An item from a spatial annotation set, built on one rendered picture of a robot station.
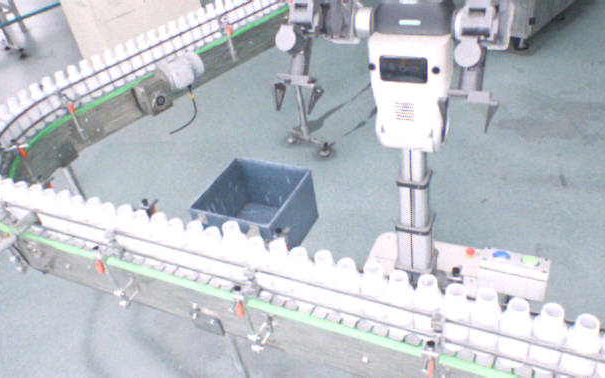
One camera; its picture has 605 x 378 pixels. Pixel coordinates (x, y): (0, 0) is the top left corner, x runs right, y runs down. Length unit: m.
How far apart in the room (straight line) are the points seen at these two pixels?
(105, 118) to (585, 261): 2.36
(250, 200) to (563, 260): 1.57
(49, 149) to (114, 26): 2.78
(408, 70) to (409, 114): 0.15
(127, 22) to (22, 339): 3.06
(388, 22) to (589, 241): 1.76
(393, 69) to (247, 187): 0.76
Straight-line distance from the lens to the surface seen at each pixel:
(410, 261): 2.15
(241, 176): 2.05
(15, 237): 1.82
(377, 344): 1.28
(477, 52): 1.29
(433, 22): 1.65
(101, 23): 5.14
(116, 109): 2.68
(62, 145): 2.59
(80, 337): 2.96
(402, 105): 1.69
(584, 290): 2.79
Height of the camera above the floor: 2.02
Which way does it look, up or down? 37 degrees down
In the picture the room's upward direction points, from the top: 10 degrees counter-clockwise
